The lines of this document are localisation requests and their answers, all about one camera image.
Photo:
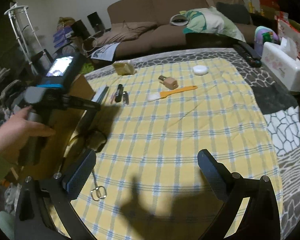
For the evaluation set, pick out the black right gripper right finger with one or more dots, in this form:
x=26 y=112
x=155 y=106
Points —
x=217 y=175

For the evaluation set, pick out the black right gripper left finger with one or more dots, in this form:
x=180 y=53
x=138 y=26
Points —
x=78 y=173

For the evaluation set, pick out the orange handled white brush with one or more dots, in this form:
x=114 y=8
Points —
x=164 y=94

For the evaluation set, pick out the white round lid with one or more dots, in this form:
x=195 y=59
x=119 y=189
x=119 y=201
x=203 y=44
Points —
x=200 y=70

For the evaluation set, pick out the brown cardboard sorting box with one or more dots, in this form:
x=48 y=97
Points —
x=61 y=110

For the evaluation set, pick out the person's left hand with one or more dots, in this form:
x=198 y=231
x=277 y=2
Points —
x=15 y=133

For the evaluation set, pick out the white printed paper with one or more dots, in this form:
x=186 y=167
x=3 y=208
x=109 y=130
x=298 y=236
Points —
x=105 y=53

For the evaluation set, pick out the yellow plaid tablecloth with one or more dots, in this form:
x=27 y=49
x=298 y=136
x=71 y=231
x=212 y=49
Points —
x=155 y=189

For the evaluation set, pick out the white floor lamp stand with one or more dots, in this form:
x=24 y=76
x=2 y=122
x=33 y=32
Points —
x=33 y=60

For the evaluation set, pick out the tan blanket on sofa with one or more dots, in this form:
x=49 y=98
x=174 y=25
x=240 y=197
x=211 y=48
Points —
x=125 y=31

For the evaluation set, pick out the tan wooden bottle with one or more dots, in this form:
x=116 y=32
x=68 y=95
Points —
x=168 y=82

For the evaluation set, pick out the black remote control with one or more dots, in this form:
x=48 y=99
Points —
x=249 y=54

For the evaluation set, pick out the white tissue box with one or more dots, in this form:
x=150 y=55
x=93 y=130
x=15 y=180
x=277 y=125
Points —
x=282 y=61

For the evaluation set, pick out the brown fabric sofa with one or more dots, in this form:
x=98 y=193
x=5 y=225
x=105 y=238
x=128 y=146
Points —
x=170 y=23

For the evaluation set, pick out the purple green toy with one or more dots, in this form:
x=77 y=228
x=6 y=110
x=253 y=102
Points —
x=262 y=35

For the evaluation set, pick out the green patterned pillow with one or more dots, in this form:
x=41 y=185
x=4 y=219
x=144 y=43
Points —
x=211 y=21

